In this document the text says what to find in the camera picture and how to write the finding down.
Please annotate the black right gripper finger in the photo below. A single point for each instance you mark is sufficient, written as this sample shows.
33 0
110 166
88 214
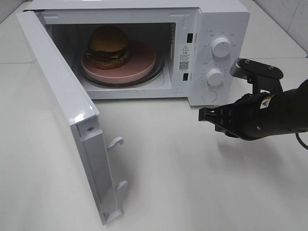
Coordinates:
223 123
215 110

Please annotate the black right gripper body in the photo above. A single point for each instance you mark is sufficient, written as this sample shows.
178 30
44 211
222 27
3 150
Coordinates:
257 115

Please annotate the round door release button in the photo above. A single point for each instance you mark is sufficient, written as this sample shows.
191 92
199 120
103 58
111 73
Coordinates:
209 97

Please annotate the white timer knob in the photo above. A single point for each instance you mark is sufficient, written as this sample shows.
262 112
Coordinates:
215 77

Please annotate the pink round plate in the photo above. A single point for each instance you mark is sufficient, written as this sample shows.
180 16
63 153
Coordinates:
140 62

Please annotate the burger with lettuce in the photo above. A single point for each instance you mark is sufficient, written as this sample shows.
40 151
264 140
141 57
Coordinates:
107 47

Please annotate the white microwave door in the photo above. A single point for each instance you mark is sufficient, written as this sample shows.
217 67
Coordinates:
77 111

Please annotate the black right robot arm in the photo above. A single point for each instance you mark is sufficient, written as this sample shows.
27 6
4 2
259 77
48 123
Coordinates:
294 103

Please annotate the glass microwave turntable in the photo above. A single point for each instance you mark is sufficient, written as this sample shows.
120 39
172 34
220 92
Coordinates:
153 74

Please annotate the upper white power knob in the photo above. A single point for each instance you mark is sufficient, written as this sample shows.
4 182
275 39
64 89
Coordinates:
221 47

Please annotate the white microwave oven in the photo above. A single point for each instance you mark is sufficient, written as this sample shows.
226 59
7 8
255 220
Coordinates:
180 31

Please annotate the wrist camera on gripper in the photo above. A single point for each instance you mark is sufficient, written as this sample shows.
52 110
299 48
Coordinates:
242 68

